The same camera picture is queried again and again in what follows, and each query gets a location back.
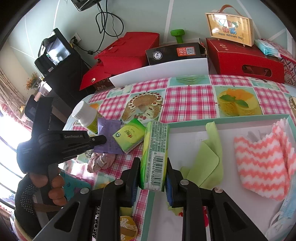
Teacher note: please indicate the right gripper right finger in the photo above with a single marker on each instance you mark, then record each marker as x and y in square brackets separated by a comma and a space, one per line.
[182, 193]

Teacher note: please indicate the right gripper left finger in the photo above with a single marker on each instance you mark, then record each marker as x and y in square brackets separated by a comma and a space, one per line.
[120, 193]

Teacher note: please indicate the yellow round soap pack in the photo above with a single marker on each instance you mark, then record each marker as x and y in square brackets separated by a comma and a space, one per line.
[128, 228]

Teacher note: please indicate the pink scrunchie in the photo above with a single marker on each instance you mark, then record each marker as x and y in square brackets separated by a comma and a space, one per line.
[100, 161]

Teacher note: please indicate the green tissue pack with barcode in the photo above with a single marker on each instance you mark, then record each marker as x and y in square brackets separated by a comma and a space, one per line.
[154, 156]

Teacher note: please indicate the green tissue pack with logo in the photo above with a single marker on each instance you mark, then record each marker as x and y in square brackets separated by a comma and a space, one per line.
[130, 135]

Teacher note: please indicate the purple tissue pack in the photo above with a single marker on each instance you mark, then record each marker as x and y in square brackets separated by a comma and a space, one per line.
[108, 128]

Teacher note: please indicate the green cloth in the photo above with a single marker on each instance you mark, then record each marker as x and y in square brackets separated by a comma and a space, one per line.
[207, 169]

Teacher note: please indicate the white pill bottle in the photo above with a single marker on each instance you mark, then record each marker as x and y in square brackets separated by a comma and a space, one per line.
[87, 116]

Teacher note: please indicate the checked picture tablecloth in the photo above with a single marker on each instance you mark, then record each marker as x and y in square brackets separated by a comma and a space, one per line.
[187, 98]

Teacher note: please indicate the orange flowers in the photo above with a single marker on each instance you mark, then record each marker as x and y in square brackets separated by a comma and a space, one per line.
[32, 82]

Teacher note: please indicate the black cabinet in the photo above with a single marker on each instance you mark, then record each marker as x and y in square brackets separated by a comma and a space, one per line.
[66, 78]

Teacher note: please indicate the teal rimmed white tray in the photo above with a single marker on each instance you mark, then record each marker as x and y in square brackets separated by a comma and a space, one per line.
[184, 142]

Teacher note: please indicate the pink white striped towel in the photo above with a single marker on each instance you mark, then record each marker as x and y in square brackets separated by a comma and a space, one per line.
[266, 167]

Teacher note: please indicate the black monitor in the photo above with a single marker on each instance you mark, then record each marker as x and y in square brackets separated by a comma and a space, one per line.
[54, 50]

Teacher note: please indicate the blue face mask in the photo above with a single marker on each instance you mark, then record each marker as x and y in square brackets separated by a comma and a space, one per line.
[283, 222]

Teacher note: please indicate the white board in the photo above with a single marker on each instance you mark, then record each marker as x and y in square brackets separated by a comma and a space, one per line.
[195, 66]

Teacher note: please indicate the open red gift box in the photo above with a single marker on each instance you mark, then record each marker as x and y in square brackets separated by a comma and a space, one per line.
[125, 54]

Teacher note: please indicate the black box with QR code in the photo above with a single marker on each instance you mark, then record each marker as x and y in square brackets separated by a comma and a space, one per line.
[175, 52]

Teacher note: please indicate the green dumbbell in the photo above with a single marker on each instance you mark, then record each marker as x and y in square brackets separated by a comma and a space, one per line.
[178, 34]

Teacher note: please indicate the blue wet wipes pack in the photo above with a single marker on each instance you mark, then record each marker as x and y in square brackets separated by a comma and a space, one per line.
[266, 48]

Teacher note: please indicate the red patterned box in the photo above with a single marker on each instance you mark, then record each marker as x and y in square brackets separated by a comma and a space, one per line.
[288, 62]

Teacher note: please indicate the yellow gift bag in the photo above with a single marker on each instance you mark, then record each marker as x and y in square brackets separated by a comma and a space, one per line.
[229, 24]

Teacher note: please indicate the wall socket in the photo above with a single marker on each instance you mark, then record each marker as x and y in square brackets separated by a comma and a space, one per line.
[76, 37]

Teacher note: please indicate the red gift box with handle slot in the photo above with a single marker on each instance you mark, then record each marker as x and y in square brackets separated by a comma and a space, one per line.
[231, 58]

